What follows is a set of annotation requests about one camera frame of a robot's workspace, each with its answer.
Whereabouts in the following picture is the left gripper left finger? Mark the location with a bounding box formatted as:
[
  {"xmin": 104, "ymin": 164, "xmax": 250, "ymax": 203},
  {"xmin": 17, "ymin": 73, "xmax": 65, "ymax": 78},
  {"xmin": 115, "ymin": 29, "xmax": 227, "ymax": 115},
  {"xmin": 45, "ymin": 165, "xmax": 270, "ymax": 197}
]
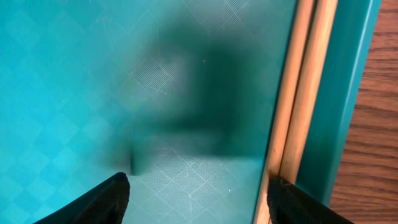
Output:
[{"xmin": 35, "ymin": 172, "xmax": 130, "ymax": 224}]

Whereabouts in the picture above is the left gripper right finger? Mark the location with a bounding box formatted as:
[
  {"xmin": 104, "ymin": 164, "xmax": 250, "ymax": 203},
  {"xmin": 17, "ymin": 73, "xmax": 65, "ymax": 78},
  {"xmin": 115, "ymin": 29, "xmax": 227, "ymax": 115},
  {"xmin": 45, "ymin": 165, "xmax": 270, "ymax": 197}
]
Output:
[{"xmin": 267, "ymin": 177, "xmax": 353, "ymax": 224}]

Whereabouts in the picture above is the teal serving tray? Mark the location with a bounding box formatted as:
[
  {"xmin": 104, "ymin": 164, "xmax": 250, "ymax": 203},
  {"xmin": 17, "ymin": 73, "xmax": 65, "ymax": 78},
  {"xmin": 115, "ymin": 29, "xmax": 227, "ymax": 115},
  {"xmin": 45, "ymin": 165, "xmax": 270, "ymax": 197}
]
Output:
[{"xmin": 0, "ymin": 0, "xmax": 382, "ymax": 224}]

